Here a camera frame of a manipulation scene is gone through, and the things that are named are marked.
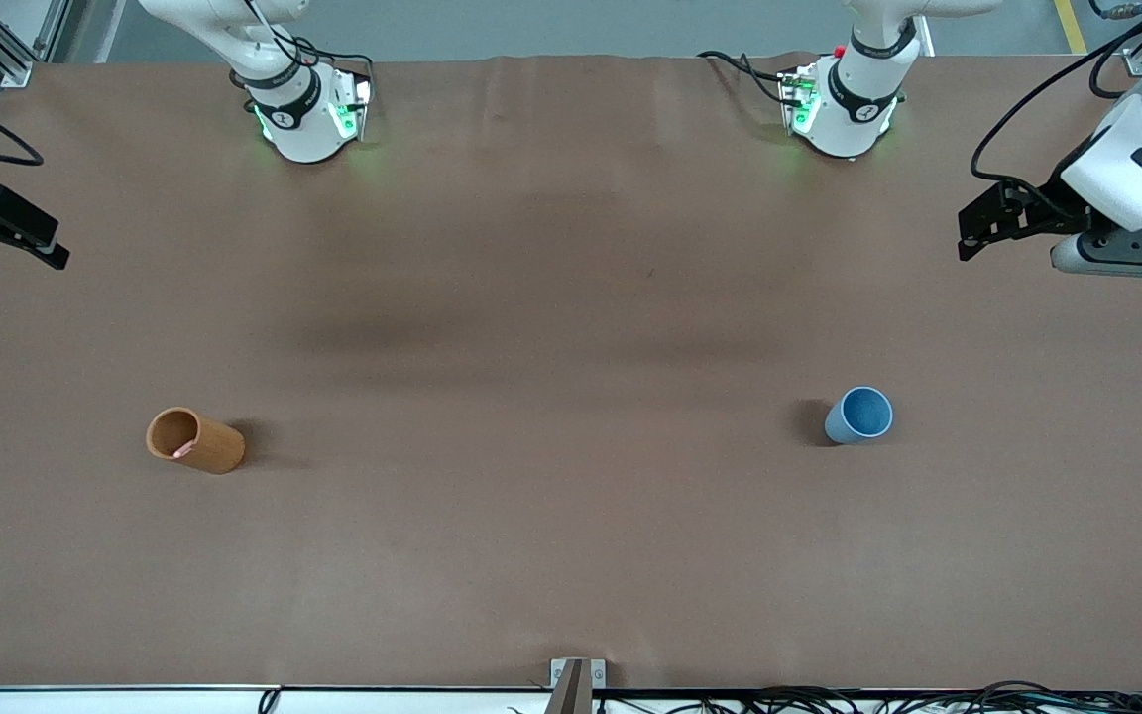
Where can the aluminium post with bracket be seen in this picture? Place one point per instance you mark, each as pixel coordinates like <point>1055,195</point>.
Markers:
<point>573,686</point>

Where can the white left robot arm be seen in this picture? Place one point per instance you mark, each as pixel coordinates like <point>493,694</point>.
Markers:
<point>854,109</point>

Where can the aluminium frame profile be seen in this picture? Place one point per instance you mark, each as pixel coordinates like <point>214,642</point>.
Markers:
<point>6,50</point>
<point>1139,61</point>

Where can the wooden cylinder cup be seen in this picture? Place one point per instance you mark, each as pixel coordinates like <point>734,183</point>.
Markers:
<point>209,448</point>

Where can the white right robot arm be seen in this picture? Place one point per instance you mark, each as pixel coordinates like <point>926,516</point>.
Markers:
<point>295,124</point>

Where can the blue cup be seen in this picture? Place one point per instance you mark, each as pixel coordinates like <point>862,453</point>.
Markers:
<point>854,416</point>

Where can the brown table cover sheet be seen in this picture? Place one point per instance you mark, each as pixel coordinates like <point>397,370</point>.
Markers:
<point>571,496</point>

